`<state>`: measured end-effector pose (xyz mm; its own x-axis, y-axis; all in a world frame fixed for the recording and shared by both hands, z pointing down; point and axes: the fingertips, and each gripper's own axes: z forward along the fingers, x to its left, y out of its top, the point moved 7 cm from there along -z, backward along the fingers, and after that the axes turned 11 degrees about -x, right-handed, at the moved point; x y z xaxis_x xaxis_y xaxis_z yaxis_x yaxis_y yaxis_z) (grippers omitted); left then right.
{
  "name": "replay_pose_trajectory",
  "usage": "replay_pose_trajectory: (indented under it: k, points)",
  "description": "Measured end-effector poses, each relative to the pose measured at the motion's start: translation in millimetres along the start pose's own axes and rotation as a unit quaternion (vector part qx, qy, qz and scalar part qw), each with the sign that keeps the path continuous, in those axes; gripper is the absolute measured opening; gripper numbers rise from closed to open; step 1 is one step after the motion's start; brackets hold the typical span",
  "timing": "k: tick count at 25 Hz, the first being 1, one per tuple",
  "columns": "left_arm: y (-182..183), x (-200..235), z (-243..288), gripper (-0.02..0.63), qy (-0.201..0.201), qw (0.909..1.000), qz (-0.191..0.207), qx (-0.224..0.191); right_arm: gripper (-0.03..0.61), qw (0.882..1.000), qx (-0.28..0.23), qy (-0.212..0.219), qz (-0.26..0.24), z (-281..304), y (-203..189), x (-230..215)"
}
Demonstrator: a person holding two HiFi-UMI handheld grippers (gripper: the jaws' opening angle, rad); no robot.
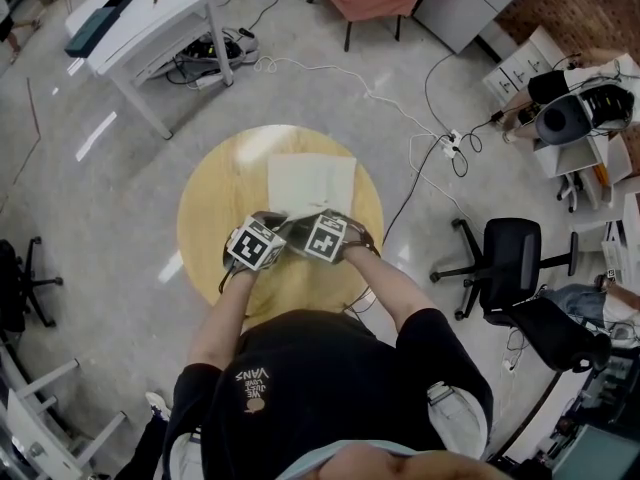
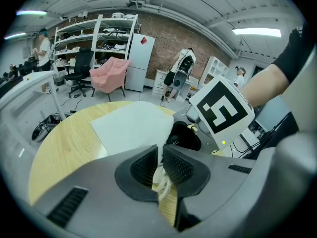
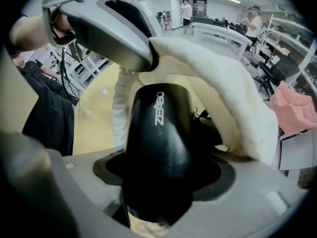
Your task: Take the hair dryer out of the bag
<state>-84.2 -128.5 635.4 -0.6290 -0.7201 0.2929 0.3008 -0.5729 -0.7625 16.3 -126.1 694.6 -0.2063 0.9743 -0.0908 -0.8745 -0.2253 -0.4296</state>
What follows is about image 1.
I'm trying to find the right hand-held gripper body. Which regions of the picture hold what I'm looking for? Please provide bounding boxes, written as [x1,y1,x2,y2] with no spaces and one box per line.
[288,209,375,267]

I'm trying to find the white extension cable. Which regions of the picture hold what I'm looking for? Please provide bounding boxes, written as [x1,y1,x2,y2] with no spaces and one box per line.
[253,55,451,144]

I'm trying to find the white desk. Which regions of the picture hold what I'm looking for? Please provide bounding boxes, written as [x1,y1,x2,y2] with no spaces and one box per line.
[532,132,631,204]

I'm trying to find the person's right forearm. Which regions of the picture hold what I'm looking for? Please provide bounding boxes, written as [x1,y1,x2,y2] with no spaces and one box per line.
[342,245,441,339]

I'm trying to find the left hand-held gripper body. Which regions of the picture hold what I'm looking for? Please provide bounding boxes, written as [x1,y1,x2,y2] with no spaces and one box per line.
[223,210,297,274]

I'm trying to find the person's black shirt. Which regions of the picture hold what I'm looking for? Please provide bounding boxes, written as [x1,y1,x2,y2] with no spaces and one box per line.
[162,309,495,480]

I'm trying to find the black power cable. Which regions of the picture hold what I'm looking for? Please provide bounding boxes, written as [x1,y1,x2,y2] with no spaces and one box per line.
[382,140,451,249]

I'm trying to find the white rectangular table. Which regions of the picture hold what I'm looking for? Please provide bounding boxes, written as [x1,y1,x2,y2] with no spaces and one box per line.
[64,0,235,141]

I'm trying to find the black office chair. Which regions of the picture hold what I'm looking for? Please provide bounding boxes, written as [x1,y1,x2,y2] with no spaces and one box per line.
[0,236,65,334]
[429,217,614,374]

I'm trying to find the white furniture frame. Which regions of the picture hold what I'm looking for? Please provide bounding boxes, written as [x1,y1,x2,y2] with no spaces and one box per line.
[0,357,129,480]

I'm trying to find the round wooden table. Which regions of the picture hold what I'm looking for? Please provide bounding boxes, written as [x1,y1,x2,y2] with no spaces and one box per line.
[176,125,385,329]

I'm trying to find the white device with cables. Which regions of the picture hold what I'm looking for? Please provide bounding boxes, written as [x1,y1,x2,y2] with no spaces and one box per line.
[167,26,261,89]

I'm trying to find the white swivel chair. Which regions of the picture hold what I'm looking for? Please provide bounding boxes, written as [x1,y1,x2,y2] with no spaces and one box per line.
[557,172,586,214]

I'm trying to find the white drawer cabinet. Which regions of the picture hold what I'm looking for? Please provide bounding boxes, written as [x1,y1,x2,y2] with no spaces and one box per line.
[482,25,556,104]

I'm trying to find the person's left leg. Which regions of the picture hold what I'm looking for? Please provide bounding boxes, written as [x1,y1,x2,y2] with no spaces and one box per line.
[113,415,174,480]

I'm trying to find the person's left forearm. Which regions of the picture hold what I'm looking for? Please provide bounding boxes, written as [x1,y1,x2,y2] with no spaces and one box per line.
[187,266,264,377]

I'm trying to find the dark long flat box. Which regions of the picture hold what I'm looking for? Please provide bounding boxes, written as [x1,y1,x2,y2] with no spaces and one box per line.
[64,0,141,59]

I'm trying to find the white fabric drawstring bag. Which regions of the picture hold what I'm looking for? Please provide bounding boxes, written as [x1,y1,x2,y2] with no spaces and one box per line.
[267,152,359,219]

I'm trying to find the person's left shoe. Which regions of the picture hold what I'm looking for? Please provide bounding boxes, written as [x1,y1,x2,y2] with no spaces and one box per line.
[144,391,174,422]

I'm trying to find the white waist pouch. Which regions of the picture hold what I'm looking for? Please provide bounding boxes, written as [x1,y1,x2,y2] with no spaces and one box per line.
[426,380,490,460]

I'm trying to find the grey backpack device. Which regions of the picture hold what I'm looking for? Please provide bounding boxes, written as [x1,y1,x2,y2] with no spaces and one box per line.
[534,85,637,147]

